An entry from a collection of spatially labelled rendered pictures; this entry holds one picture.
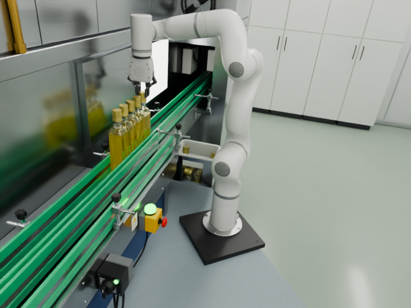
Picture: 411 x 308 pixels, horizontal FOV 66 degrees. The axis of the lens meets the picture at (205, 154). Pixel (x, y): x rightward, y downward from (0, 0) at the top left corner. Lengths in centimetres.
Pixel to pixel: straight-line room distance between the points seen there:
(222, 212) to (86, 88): 76
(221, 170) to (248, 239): 40
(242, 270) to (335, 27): 406
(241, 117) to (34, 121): 71
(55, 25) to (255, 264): 116
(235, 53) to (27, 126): 70
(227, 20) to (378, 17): 398
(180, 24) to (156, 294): 100
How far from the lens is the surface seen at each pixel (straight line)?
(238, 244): 146
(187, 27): 123
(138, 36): 135
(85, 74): 127
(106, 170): 133
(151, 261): 139
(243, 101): 120
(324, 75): 505
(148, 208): 121
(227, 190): 136
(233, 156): 124
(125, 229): 115
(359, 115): 530
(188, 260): 140
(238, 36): 115
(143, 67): 138
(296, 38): 494
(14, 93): 106
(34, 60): 108
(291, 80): 505
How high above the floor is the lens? 177
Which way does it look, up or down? 28 degrees down
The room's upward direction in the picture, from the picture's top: 5 degrees clockwise
